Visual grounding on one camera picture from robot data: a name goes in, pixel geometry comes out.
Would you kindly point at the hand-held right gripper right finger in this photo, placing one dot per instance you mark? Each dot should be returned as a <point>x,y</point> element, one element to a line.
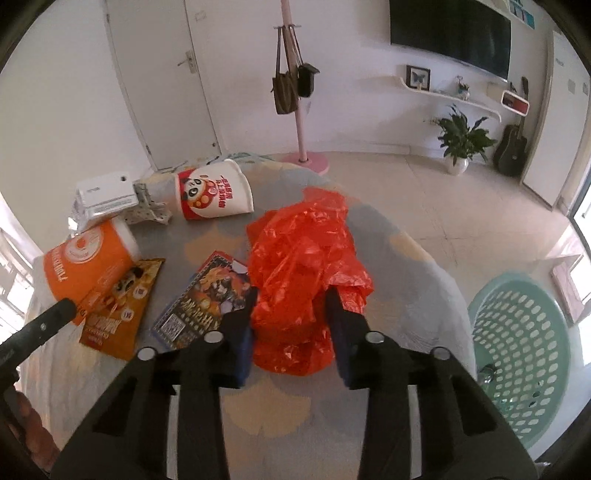
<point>341,341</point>

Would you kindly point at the dark printed packet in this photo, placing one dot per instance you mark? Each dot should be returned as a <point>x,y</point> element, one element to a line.
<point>207,295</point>

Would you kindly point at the potted green plant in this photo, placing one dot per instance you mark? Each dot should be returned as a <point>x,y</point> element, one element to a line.
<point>461,138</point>

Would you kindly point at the framed butterfly picture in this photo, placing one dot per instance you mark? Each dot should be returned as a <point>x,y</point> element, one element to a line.
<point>418,77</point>

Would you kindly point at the black wall television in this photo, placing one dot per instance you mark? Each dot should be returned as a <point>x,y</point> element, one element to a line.
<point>448,32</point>

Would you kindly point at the white panda print paper cup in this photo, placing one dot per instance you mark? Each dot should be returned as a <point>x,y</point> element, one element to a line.
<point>217,191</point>

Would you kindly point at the red and white cube box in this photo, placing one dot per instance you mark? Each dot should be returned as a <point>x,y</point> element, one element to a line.
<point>515,102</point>

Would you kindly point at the green plastic basket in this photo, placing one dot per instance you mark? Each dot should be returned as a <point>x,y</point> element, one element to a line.
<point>521,323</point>

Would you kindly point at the small flower ornament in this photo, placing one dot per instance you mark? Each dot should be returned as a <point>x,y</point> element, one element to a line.
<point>462,88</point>

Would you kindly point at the white wavy wall shelf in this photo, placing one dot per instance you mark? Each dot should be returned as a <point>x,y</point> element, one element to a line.
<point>443,94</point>

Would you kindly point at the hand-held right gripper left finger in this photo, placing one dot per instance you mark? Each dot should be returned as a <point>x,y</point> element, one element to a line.
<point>242,350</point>

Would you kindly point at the person's left hand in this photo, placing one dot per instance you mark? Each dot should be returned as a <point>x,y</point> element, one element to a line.
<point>34,429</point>

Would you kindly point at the brown hanging bag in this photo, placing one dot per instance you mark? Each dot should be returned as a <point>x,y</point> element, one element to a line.
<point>285,94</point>

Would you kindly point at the orange paper cup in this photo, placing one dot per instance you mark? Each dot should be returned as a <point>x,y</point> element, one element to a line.
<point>87,263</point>

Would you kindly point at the white refrigerator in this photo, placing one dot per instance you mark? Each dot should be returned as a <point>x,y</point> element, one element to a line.
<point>549,138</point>

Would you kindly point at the pink coat rack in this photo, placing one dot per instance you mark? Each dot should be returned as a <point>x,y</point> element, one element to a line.
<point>300,134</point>

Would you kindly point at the orange snack packet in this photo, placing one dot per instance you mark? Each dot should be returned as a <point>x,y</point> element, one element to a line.
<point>115,314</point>

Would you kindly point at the black hanging bag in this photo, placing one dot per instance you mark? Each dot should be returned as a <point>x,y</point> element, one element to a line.
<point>305,81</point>

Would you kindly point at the red plastic bag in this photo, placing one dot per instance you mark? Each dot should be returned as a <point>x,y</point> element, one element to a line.
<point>295,258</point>

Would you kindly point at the white door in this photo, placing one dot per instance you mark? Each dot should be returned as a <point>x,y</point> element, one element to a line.
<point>157,92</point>

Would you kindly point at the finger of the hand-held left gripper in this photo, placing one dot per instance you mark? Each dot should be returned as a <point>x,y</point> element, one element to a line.
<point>46,321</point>

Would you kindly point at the pink slatted stool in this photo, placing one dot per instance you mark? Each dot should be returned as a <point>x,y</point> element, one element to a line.
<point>568,281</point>

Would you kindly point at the black acoustic guitar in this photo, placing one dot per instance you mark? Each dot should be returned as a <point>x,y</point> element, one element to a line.
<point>510,147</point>

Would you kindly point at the white light switch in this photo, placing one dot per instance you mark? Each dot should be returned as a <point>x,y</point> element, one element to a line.
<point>200,15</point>

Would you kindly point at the scale pattern blanket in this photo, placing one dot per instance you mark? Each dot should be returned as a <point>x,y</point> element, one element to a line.
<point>207,235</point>

